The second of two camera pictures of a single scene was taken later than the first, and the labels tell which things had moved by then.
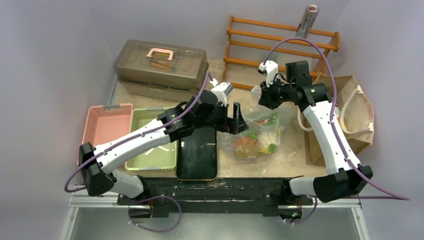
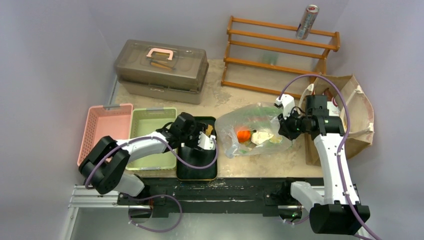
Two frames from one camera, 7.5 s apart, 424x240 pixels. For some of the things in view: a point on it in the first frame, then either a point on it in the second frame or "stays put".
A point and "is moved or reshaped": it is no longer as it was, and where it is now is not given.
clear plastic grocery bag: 261,140 is moved or reshaped
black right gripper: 265,95 -> 286,125
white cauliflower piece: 267,137 -> 259,137
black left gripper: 230,125 -> 197,127
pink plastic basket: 103,126 stays put
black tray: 196,158 stays put
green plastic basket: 161,157 stays put
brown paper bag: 355,110 stays put
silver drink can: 308,18 stays put
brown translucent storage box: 157,70 stays put
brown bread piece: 240,154 -> 209,130
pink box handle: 162,50 stays put
